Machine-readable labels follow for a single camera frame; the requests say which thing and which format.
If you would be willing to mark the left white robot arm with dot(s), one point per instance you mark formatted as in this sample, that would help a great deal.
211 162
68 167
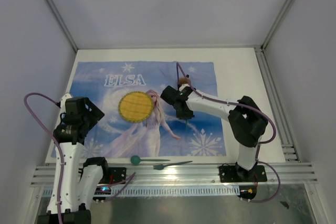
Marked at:
74 184

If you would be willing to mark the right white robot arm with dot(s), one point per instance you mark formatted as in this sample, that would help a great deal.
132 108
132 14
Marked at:
246 124

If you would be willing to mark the dark teal plastic fork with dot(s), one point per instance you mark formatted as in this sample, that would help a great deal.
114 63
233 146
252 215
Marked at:
163 166

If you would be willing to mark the brown paper cup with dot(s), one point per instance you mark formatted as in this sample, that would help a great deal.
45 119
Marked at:
183 80

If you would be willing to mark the right aluminium side rail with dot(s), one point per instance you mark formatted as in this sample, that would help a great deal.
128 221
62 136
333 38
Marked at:
284 131

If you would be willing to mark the white slotted cable duct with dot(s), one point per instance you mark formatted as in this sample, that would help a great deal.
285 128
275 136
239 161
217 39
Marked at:
180 191

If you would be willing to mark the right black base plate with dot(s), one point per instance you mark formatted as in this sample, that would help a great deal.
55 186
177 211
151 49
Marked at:
236 174

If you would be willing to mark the aluminium front rail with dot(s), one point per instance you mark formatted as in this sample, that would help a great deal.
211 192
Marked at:
191 174

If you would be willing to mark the teal plastic spoon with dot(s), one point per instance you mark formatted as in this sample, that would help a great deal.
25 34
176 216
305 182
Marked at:
136 160

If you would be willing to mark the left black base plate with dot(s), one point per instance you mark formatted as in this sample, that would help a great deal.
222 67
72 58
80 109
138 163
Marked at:
115 175

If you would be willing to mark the yellow woven round plate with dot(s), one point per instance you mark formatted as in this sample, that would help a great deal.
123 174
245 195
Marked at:
135 107

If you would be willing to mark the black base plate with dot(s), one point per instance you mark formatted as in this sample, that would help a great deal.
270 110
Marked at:
115 175
236 174

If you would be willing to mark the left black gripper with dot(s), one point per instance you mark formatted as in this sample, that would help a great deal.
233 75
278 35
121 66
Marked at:
95 114

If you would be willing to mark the blue pink Elsa cloth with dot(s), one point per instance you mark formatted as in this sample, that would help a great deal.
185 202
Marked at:
162 133

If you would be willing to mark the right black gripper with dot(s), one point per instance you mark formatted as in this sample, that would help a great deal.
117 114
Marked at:
187 116

